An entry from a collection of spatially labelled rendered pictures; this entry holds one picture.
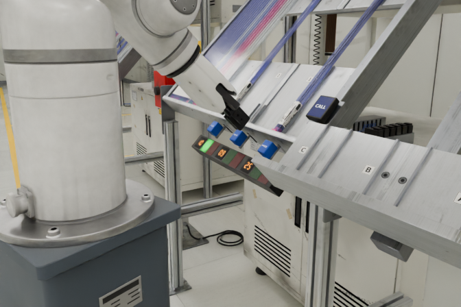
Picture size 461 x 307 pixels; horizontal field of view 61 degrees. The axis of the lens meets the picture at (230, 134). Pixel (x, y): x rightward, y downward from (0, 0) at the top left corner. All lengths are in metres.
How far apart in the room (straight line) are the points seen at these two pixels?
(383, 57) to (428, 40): 2.08
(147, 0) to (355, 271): 0.89
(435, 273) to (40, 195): 0.57
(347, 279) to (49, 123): 0.95
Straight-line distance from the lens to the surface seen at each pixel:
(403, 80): 3.00
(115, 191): 0.49
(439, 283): 0.71
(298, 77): 0.90
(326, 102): 0.71
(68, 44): 0.44
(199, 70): 0.63
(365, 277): 1.16
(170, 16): 0.55
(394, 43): 0.85
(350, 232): 1.15
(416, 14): 0.89
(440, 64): 2.85
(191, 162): 2.27
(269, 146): 0.78
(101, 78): 0.46
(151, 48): 0.62
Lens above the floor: 0.91
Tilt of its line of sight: 13 degrees down
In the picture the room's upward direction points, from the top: straight up
